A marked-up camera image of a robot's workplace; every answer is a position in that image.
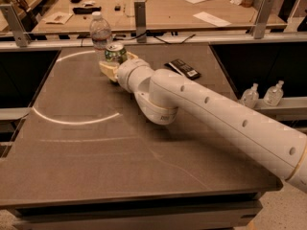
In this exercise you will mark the metal bracket post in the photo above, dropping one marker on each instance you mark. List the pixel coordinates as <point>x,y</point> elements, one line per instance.
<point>20,36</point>
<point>140,21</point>
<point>258,30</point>

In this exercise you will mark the green soda can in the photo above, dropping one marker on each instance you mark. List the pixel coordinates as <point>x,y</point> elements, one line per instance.
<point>116,52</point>

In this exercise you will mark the left metal bracket post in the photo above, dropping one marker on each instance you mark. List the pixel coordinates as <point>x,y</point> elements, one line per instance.
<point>20,36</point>

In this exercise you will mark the small black object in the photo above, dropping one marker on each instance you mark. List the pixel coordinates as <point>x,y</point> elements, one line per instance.
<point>117,7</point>

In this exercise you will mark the right metal bracket post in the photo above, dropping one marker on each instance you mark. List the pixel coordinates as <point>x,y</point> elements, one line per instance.
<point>258,30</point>

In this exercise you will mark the black remote device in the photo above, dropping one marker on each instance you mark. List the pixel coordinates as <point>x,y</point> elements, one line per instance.
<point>86,10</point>

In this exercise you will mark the small clear sanitizer bottle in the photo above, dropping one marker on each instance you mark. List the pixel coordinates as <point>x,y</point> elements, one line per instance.
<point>250,97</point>

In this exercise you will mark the paper card on desk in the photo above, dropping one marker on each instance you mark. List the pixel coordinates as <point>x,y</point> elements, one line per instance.
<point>58,18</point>

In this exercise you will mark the clear plastic water bottle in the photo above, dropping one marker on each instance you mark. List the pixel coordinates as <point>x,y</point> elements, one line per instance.
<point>100,34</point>

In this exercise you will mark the black snack bar wrapper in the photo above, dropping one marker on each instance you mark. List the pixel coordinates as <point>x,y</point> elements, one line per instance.
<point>183,69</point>

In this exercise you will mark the middle metal bracket post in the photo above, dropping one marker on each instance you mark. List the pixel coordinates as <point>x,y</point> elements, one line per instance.
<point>140,21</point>

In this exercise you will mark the white paper slip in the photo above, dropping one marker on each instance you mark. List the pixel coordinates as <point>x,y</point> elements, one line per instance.
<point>211,19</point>

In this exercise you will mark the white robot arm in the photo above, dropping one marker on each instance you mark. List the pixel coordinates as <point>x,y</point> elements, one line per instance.
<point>161,93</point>

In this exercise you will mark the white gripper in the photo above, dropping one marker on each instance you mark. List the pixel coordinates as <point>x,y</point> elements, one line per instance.
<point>125,73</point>

